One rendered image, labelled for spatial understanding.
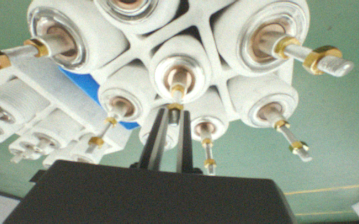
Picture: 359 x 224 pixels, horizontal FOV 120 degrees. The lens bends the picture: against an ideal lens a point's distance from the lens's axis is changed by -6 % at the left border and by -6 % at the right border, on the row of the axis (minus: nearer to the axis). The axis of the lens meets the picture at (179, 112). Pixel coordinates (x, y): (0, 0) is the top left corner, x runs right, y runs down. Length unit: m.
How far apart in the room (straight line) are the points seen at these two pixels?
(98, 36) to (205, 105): 0.20
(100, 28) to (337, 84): 0.75
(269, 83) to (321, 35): 0.36
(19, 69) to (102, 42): 0.29
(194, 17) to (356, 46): 0.55
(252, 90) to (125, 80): 0.21
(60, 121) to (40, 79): 0.12
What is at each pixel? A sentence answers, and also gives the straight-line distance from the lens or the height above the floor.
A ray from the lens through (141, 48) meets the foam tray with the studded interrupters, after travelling 0.25.
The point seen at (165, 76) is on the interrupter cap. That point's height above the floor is 0.25.
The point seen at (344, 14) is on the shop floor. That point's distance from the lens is 0.59.
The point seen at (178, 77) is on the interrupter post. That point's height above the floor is 0.26.
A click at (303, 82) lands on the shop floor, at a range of 0.63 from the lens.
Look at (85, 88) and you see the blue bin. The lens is 0.47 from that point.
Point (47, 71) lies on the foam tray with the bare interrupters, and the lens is 0.49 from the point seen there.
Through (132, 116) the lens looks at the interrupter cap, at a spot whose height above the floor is 0.25.
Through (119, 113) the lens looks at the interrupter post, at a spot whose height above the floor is 0.28.
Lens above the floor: 0.41
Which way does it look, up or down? 50 degrees down
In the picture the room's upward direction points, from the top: 174 degrees counter-clockwise
